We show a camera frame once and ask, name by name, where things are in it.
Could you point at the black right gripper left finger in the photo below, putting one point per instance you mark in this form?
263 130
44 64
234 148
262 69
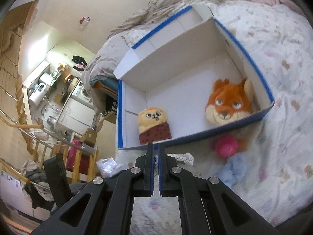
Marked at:
144 181

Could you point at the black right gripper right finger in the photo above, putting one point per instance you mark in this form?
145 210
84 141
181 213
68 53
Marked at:
171 177

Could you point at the light blue fluffy sock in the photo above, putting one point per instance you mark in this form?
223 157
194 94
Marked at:
233 171

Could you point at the pink round plush toy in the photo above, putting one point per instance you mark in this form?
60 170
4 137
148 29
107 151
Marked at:
227 146

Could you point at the white lace cloth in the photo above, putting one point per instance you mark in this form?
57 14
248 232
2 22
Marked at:
186 158

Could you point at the yellow bear plush toy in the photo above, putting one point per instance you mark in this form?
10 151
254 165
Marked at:
153 126

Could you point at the brown cardboard box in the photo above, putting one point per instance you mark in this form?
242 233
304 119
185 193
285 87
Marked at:
89 138

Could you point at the yellow wooden chair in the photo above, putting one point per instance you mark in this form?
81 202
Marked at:
80 166

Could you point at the black handheld device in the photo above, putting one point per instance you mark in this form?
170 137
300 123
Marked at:
56 178

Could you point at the white kitchen cabinet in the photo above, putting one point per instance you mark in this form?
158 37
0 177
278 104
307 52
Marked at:
74 117

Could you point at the orange fox plush toy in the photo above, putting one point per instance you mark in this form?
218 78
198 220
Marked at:
229 102

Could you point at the white washing machine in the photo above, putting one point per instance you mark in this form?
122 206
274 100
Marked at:
81 95

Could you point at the blue and white cardboard box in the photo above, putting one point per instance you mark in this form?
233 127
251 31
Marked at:
174 68

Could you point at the wooden stair railing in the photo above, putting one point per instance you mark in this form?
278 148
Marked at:
25 40

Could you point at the beige crumpled blanket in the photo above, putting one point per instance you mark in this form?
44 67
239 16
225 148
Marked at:
154 12

